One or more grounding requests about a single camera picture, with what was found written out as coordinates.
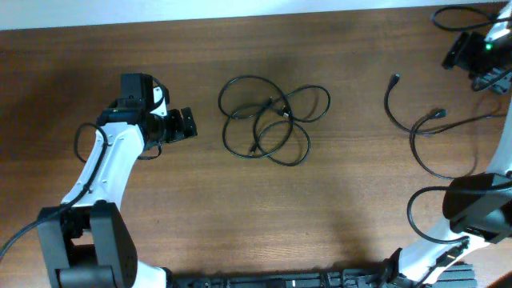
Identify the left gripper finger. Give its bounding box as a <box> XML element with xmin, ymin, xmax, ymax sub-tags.
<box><xmin>167</xmin><ymin>110</ymin><xmax>185</xmax><ymax>143</ymax></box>
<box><xmin>181</xmin><ymin>107</ymin><xmax>198</xmax><ymax>138</ymax></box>

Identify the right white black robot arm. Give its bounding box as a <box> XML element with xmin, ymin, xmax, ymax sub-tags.
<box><xmin>368</xmin><ymin>4</ymin><xmax>511</xmax><ymax>287</ymax></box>

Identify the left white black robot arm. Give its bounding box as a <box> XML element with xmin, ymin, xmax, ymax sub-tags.
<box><xmin>38</xmin><ymin>73</ymin><xmax>198</xmax><ymax>287</ymax></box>

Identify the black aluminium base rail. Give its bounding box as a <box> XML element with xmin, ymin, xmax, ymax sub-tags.
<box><xmin>171</xmin><ymin>262</ymin><xmax>477</xmax><ymax>288</ymax></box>

